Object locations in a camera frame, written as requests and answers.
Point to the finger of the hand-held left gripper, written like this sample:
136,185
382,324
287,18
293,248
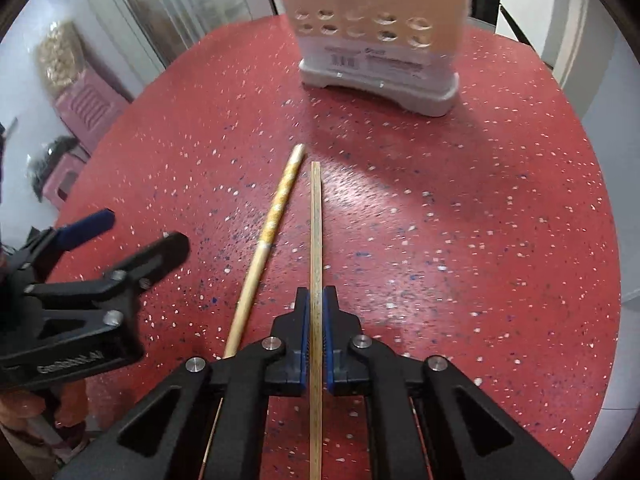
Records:
155,260
85,225

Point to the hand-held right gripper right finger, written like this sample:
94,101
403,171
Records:
330,340

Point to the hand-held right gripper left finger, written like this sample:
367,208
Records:
301,340

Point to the plain bamboo chopstick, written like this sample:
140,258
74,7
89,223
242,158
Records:
315,240

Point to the beige utensil holder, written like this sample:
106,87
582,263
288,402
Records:
380,45

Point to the pink plastic stool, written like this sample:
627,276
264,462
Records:
62,180

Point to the dark bundle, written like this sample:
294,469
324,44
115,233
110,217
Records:
47,160

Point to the stack of pink stools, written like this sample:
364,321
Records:
92,105

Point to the yellow patterned chopstick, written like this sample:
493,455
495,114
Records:
280,200

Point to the bag of white balls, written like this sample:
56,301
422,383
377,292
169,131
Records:
57,60

